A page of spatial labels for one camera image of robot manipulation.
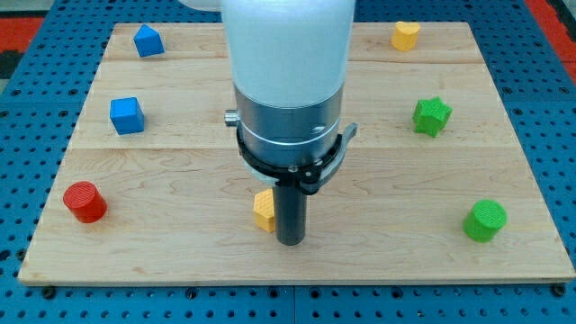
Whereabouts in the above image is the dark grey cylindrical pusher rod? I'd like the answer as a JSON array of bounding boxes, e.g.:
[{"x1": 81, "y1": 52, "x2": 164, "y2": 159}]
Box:
[{"x1": 273, "y1": 186, "x2": 307, "y2": 246}]

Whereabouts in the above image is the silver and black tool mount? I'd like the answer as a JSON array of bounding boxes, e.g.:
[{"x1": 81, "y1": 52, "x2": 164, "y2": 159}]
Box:
[{"x1": 225, "y1": 89, "x2": 357, "y2": 195}]

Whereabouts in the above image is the yellow hexagon block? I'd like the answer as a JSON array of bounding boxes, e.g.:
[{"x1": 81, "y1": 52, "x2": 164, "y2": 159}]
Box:
[{"x1": 253, "y1": 188, "x2": 275, "y2": 232}]

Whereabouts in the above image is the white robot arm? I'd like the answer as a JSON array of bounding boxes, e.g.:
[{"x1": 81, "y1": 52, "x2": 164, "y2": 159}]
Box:
[{"x1": 186, "y1": 0, "x2": 357, "y2": 246}]

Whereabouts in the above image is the green star block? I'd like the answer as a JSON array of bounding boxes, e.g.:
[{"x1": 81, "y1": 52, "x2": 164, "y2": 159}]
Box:
[{"x1": 412, "y1": 97, "x2": 453, "y2": 138}]

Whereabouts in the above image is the light wooden board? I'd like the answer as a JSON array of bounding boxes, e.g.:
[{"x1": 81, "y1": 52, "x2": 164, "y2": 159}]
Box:
[{"x1": 18, "y1": 22, "x2": 575, "y2": 286}]

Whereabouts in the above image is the yellow heart block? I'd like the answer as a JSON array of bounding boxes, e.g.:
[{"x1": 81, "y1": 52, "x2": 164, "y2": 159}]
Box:
[{"x1": 391, "y1": 21, "x2": 421, "y2": 51}]

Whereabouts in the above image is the blue cube block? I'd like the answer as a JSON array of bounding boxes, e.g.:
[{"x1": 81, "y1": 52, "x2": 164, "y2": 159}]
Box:
[{"x1": 109, "y1": 97, "x2": 145, "y2": 135}]

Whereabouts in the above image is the blue pentagon block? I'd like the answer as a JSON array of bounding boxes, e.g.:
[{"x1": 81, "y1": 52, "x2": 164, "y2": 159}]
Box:
[{"x1": 133, "y1": 24, "x2": 165, "y2": 58}]

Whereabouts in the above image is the green cylinder block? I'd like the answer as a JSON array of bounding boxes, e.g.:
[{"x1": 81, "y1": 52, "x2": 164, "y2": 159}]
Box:
[{"x1": 463, "y1": 199, "x2": 508, "y2": 243}]

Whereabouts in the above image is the red cylinder block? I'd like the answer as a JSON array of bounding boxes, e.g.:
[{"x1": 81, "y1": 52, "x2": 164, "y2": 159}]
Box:
[{"x1": 63, "y1": 181, "x2": 107, "y2": 223}]

